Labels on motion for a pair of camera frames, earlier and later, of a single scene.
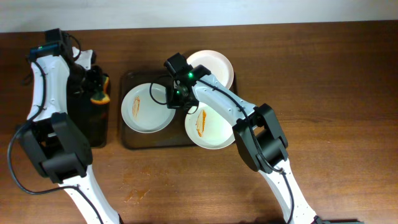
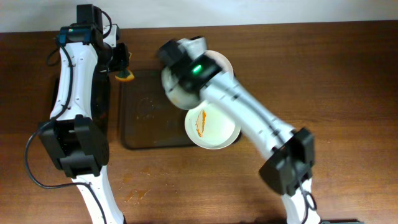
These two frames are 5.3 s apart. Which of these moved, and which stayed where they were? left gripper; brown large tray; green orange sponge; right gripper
Moved: right gripper; left gripper; green orange sponge
Stayed: brown large tray
